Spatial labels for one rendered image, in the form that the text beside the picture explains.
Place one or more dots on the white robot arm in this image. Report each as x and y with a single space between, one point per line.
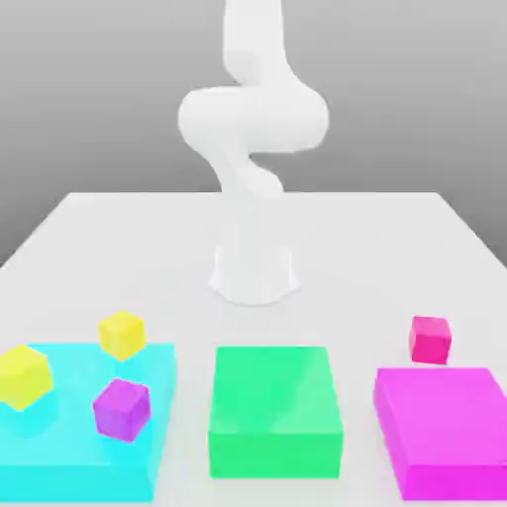
253 119

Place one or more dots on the small yellow cube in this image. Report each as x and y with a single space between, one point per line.
21 376
121 334

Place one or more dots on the small pink cube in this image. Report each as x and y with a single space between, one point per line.
430 340

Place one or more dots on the small purple cube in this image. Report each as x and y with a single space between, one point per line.
121 410

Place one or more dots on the large green box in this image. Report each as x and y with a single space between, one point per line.
273 404

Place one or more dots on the large magenta box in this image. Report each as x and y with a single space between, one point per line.
447 427

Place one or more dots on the large cyan box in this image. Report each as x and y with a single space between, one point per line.
71 455

